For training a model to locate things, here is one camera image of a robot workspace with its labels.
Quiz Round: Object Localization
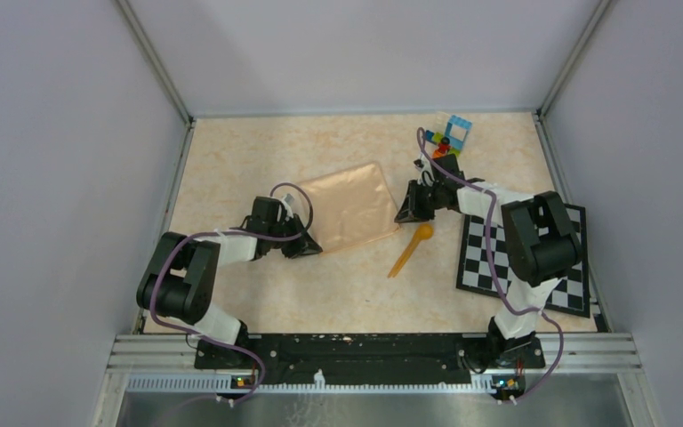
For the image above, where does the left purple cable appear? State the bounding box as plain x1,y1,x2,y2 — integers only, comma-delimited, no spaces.
148,181,267,407

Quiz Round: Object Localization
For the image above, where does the black white checkerboard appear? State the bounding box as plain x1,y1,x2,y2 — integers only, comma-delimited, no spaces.
455,204,591,318

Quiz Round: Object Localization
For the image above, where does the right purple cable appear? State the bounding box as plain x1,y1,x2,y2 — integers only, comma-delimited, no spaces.
415,126,566,404

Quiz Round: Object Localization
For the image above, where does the orange plastic spoon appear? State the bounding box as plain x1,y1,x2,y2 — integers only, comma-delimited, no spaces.
387,223,434,278

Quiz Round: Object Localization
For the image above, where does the purple cable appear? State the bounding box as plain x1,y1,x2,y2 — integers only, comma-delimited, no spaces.
415,126,566,404
148,181,267,407

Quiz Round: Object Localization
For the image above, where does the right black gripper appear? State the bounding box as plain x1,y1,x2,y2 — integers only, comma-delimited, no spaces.
394,180,444,224

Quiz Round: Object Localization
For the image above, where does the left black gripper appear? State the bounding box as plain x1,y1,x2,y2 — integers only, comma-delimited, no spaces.
268,213,322,259

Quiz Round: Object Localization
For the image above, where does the aluminium frame profile front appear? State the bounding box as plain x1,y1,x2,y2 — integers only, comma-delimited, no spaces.
107,333,641,396

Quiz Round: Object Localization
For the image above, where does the peach cloth napkin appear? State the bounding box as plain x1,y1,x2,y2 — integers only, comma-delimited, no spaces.
287,162,400,254

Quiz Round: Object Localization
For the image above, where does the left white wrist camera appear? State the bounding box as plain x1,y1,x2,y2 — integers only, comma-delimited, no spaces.
281,193,297,218

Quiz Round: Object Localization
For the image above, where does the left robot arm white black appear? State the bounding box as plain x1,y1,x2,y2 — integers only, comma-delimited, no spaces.
136,197,323,368

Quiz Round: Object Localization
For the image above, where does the colourful toy brick model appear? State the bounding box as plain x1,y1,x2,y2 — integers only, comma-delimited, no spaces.
425,112,473,158

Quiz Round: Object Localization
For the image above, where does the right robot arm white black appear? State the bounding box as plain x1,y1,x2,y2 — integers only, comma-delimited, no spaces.
394,155,583,367

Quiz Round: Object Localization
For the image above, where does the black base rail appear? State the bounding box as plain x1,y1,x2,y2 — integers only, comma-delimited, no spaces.
194,333,546,385

